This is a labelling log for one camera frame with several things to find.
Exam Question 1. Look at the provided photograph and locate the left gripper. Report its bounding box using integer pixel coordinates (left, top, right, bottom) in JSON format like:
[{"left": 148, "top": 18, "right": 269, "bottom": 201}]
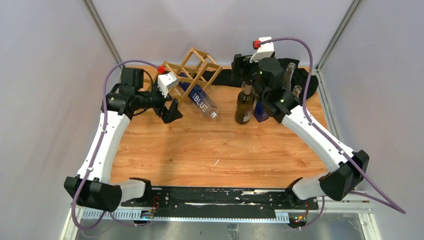
[{"left": 135, "top": 81, "right": 183, "bottom": 123}]

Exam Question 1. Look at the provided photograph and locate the blue square bottle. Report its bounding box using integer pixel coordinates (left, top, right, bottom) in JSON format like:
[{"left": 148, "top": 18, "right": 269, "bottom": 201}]
[
  {"left": 253, "top": 100, "right": 269, "bottom": 123},
  {"left": 188, "top": 84, "right": 218, "bottom": 119}
]

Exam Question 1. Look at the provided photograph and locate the dark brown wine bottle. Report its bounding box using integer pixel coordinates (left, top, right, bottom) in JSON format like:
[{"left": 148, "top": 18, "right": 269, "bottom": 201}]
[{"left": 234, "top": 82, "right": 255, "bottom": 125}]

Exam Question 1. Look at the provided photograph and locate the wooden wine rack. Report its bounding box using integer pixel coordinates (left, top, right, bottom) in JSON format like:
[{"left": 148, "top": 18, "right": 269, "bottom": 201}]
[{"left": 159, "top": 47, "right": 223, "bottom": 92}]

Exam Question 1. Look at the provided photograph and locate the clear bottle pale label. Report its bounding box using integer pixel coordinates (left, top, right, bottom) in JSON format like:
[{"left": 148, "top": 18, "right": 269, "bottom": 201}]
[{"left": 282, "top": 62, "right": 297, "bottom": 92}]

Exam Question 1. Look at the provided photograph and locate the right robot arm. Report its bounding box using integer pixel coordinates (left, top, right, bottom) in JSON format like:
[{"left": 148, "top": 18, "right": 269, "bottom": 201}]
[{"left": 231, "top": 54, "right": 370, "bottom": 209}]

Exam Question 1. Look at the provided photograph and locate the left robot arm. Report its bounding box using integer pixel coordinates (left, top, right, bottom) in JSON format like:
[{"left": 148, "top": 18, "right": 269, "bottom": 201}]
[{"left": 64, "top": 67, "right": 183, "bottom": 212}]

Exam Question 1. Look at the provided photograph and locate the black cloth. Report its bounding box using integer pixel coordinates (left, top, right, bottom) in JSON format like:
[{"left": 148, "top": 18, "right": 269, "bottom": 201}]
[{"left": 212, "top": 58, "right": 319, "bottom": 100}]

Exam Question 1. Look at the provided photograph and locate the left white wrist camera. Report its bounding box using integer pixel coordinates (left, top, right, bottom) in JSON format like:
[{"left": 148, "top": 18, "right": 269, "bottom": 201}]
[{"left": 157, "top": 72, "right": 179, "bottom": 98}]

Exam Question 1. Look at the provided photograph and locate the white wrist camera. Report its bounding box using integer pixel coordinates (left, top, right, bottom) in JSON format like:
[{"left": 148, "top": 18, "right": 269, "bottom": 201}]
[
  {"left": 249, "top": 36, "right": 275, "bottom": 63},
  {"left": 157, "top": 72, "right": 179, "bottom": 98}
]

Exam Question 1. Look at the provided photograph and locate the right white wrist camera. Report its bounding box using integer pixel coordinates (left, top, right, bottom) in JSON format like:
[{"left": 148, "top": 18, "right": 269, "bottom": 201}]
[{"left": 249, "top": 36, "right": 275, "bottom": 63}]

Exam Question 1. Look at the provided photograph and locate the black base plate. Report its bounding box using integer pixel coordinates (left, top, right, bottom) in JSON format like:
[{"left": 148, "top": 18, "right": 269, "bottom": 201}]
[{"left": 121, "top": 186, "right": 319, "bottom": 222}]

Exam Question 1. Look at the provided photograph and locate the aluminium rail frame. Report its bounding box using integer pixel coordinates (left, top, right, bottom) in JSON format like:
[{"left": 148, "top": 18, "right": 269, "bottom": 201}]
[{"left": 76, "top": 186, "right": 381, "bottom": 240}]

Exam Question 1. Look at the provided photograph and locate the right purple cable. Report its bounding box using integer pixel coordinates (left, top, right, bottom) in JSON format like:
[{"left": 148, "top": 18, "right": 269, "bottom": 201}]
[{"left": 252, "top": 36, "right": 407, "bottom": 231}]

